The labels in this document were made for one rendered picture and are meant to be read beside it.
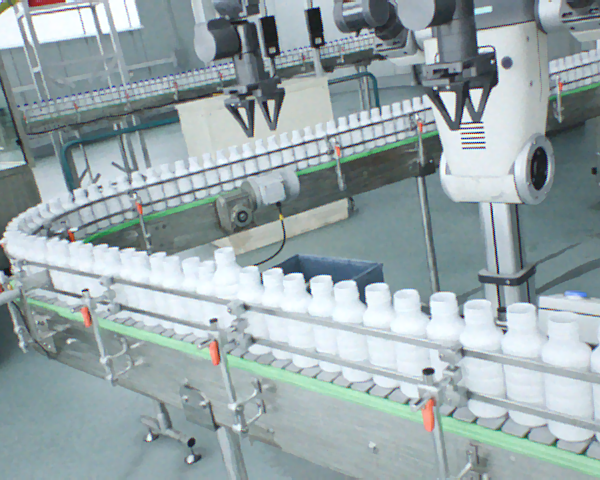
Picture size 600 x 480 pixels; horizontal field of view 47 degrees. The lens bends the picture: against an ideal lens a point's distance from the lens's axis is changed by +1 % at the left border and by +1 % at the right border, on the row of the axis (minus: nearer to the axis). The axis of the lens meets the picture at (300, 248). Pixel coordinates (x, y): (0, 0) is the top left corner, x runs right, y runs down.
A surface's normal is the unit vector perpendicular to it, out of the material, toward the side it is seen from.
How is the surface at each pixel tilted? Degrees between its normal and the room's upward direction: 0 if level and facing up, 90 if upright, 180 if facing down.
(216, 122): 90
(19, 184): 90
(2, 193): 90
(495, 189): 107
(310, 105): 90
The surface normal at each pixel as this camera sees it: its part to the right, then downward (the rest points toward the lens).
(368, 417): -0.67, 0.34
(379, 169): 0.50, 0.20
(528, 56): 0.72, 0.07
